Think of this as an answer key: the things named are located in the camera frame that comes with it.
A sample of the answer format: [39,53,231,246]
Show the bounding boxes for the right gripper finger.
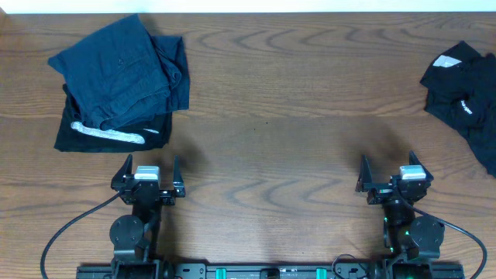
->
[355,155,373,192]
[408,150,434,181]

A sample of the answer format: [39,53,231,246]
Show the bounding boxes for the black polo shirt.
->
[420,41,495,176]

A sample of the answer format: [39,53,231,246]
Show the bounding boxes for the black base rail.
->
[75,263,465,279]

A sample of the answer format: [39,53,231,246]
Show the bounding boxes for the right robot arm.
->
[356,152,445,278]

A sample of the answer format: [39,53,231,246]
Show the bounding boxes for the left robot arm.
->
[109,155,186,279]

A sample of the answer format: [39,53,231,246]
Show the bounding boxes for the folded dark blue shorts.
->
[47,15,190,130]

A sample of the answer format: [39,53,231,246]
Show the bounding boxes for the folded black garment white stripe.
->
[54,84,172,153]

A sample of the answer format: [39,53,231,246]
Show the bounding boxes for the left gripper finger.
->
[111,154,133,191]
[173,155,185,198]

